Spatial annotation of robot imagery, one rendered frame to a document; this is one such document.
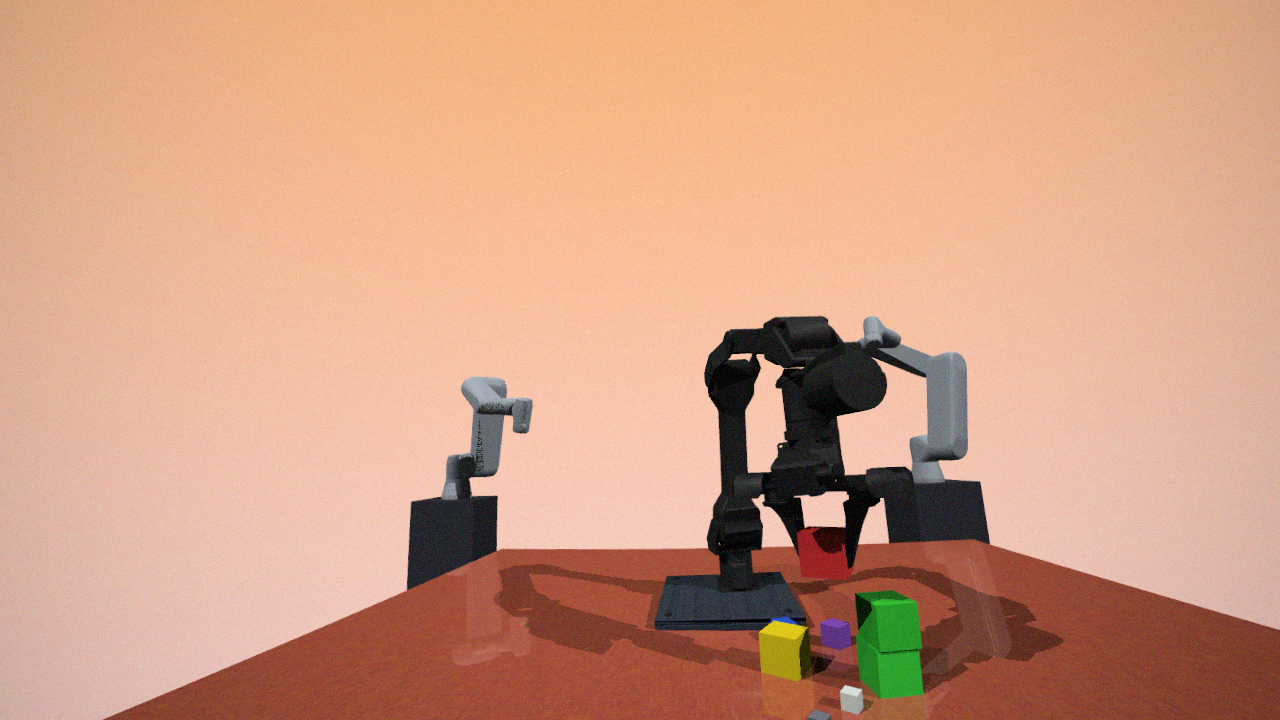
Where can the yellow block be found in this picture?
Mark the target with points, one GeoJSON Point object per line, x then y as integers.
{"type": "Point", "coordinates": [785, 650]}

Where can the small purple block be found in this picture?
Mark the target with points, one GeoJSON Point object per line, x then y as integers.
{"type": "Point", "coordinates": [835, 634]}

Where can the green block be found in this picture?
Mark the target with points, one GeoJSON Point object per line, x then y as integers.
{"type": "Point", "coordinates": [888, 621]}
{"type": "Point", "coordinates": [889, 674]}

